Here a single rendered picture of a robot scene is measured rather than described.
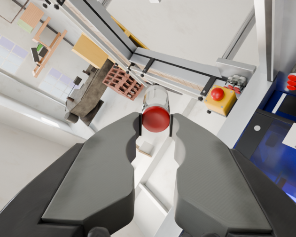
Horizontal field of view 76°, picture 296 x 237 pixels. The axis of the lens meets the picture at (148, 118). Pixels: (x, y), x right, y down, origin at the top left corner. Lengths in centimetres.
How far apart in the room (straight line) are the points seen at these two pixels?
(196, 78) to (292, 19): 46
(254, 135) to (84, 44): 346
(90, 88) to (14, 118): 225
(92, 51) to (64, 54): 513
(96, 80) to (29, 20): 246
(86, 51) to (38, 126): 298
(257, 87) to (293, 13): 24
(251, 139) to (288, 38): 26
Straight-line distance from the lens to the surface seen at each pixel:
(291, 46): 54
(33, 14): 711
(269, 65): 59
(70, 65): 895
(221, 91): 62
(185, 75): 88
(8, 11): 873
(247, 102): 63
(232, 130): 60
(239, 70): 71
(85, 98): 655
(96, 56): 381
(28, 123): 595
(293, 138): 59
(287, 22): 49
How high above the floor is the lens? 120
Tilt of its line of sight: 2 degrees down
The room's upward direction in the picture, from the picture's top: 148 degrees counter-clockwise
